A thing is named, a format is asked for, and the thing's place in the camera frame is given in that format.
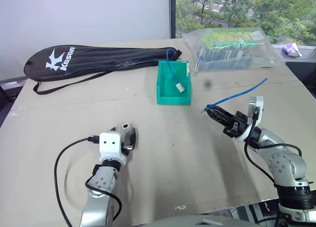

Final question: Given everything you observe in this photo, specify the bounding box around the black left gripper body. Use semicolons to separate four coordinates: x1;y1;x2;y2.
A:
120;139;135;156

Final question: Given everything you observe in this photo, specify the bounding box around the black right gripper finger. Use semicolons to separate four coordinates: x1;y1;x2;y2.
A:
208;106;237;122
208;111;233;127

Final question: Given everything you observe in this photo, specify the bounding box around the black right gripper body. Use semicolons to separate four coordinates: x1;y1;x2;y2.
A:
223;111;250;139

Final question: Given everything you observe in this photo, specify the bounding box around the green plastic bin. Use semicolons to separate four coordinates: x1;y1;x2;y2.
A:
156;60;193;106

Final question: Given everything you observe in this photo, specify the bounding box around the clear bag of capped tubes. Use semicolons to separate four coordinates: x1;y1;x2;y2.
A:
182;27;283;73

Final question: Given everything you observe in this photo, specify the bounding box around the black Kason racket bag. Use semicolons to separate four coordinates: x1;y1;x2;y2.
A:
23;45;183;95

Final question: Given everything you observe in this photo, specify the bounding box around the dark window sill ledge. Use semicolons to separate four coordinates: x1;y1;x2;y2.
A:
272;44;316;100

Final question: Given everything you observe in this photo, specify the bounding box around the purple white crumpled packet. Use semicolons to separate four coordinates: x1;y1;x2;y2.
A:
282;42;303;58

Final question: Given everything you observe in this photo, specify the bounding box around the dark low cabinet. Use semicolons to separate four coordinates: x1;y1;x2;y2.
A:
0;75;27;129

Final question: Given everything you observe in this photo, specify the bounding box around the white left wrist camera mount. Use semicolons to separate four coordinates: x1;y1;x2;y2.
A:
98;131;128;166

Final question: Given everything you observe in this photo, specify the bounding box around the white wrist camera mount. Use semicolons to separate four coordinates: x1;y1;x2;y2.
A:
236;96;265;142
98;131;128;166

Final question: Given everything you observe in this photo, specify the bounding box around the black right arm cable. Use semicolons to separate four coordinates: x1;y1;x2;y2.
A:
244;107;303;186

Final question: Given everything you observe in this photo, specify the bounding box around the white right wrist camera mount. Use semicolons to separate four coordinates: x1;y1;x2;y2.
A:
236;96;265;142

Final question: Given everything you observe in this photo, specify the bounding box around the blue cable with white coupler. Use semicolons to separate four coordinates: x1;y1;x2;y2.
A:
165;48;186;94

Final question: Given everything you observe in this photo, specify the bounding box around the grey window frame post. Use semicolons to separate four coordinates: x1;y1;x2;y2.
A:
168;0;177;39

